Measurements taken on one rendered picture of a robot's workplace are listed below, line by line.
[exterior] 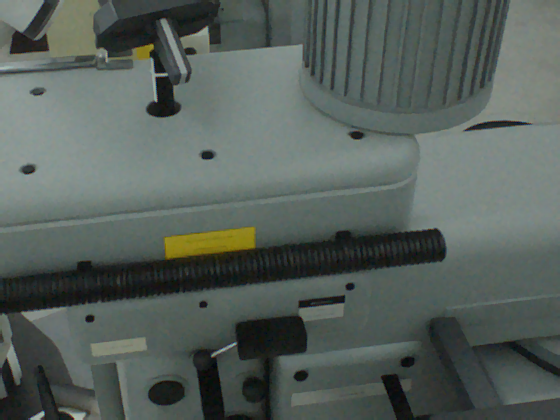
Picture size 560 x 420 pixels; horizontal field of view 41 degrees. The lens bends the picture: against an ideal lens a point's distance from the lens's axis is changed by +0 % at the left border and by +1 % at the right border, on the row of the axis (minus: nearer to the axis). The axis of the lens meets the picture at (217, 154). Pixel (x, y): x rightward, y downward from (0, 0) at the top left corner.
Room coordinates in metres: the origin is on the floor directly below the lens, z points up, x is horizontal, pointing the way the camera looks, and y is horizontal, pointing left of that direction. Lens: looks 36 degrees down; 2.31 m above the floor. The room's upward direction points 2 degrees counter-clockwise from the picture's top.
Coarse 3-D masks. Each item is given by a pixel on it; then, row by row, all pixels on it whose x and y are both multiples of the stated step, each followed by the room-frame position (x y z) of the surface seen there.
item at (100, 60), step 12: (12, 60) 0.78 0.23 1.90; (24, 60) 0.78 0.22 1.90; (36, 60) 0.78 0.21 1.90; (48, 60) 0.77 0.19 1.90; (60, 60) 0.78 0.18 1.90; (72, 60) 0.77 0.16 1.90; (84, 60) 0.77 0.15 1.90; (96, 60) 0.77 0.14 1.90; (120, 60) 0.77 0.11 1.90; (132, 60) 0.77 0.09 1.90; (0, 72) 0.76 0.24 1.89; (12, 72) 0.76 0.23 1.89
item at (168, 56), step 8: (152, 24) 0.66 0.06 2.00; (160, 24) 0.65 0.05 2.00; (144, 32) 0.66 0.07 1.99; (152, 32) 0.65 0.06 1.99; (160, 32) 0.64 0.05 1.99; (152, 40) 0.65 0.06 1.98; (160, 40) 0.64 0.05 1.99; (168, 40) 0.64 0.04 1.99; (160, 48) 0.64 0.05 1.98; (168, 48) 0.63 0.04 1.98; (160, 56) 0.64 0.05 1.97; (168, 56) 0.62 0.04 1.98; (176, 56) 0.62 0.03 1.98; (168, 64) 0.62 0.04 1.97; (176, 64) 0.62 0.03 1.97; (168, 72) 0.62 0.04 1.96; (176, 72) 0.61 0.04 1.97; (176, 80) 0.61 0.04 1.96
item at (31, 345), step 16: (16, 320) 1.60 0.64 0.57; (16, 336) 1.53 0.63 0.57; (32, 336) 1.53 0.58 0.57; (16, 352) 1.47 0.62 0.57; (32, 352) 1.47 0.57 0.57; (48, 352) 1.47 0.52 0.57; (32, 368) 1.41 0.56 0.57; (48, 368) 1.41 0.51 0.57; (64, 368) 1.41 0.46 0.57; (32, 384) 1.36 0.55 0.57; (0, 400) 1.31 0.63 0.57; (16, 400) 1.30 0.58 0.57; (32, 400) 1.30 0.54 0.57; (0, 416) 1.26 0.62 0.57; (16, 416) 1.25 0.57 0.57; (32, 416) 1.25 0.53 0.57
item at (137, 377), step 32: (192, 352) 0.58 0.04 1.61; (224, 352) 0.58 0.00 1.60; (128, 384) 0.59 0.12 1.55; (160, 384) 0.57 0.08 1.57; (192, 384) 0.58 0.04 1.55; (224, 384) 0.58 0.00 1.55; (128, 416) 0.60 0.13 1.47; (160, 416) 0.57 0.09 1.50; (192, 416) 0.58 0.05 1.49; (256, 416) 0.59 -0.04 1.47
